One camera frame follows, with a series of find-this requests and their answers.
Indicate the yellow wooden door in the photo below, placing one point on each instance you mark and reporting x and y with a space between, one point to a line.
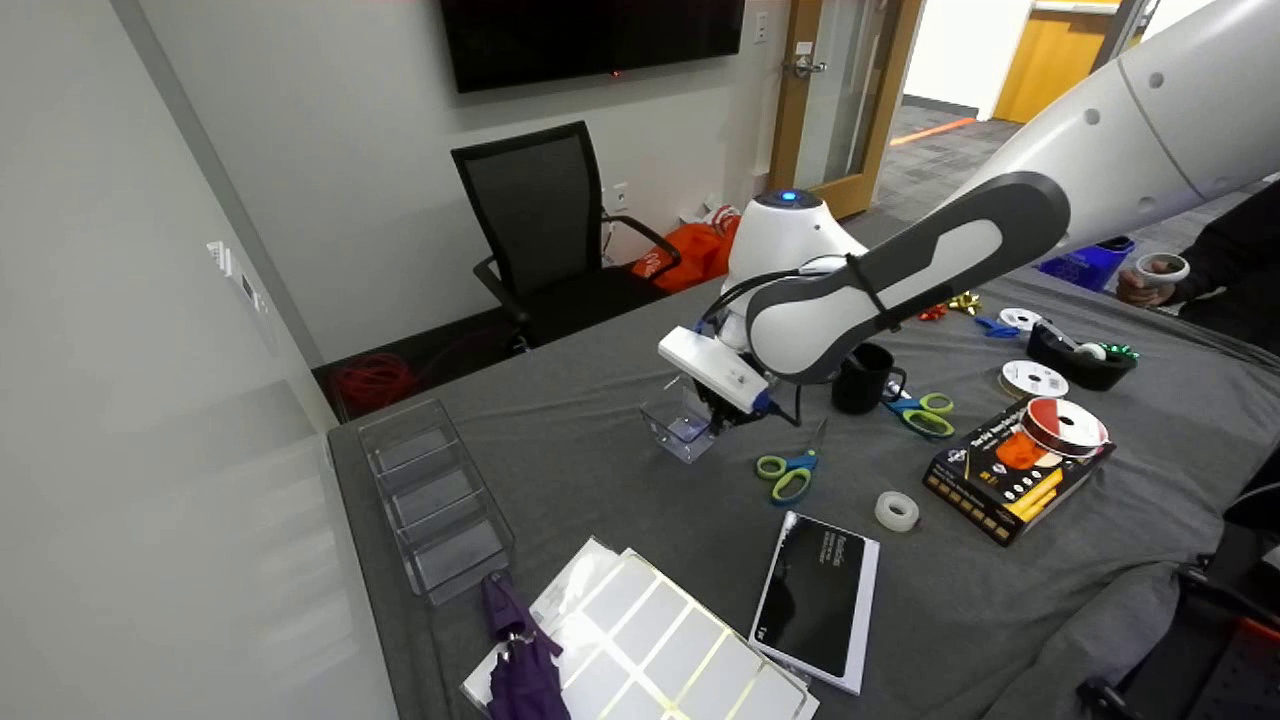
1045 66

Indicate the brown tape roll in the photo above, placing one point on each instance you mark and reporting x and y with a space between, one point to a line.
1155 277

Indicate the wooden door with glass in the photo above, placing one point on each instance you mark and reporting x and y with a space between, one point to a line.
800 135

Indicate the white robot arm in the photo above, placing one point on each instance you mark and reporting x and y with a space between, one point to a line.
1173 122

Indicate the black cart frame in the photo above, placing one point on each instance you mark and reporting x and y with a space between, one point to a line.
1201 625

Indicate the black mesh office chair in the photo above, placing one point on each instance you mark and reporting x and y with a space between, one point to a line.
540 213

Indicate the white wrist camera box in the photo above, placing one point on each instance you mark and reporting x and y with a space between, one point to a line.
705 362

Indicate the clear acrylic organizer tray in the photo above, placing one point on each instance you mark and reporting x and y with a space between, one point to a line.
435 501

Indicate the black bulky object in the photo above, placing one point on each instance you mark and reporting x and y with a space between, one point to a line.
1244 267

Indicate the black mug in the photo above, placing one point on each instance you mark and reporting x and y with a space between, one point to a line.
860 383

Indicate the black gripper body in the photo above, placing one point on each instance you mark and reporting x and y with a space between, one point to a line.
737 411

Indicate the yellow fidget spinner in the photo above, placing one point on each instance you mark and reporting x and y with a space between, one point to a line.
967 302

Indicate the small blue object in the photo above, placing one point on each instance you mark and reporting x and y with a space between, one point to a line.
996 324

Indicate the white tape roll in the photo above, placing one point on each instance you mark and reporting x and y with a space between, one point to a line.
897 508

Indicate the black wall television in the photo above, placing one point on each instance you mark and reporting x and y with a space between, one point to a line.
587 39

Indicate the red fidget spinner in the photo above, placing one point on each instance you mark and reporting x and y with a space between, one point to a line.
937 312

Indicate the purple cloth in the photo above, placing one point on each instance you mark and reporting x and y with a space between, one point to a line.
524 674

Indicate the black tape dispenser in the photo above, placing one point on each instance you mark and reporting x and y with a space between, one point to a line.
1080 356

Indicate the black and yellow box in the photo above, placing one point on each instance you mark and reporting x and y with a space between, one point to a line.
994 486

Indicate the white light switch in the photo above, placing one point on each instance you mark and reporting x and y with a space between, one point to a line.
227 261

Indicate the orange bag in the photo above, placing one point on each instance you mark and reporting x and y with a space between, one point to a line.
692 253

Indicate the red object on floor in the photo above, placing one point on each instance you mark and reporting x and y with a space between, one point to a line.
370 385

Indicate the white flat disc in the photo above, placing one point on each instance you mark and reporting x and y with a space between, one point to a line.
1022 318
1035 378

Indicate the black booklet with white edge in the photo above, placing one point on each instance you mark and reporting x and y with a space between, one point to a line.
814 600

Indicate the green and blue scissors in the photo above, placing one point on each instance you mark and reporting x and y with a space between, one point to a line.
925 413
790 475

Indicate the white label sheets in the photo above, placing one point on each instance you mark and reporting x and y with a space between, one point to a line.
655 641

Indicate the blue bin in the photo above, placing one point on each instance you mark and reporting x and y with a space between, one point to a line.
1085 267

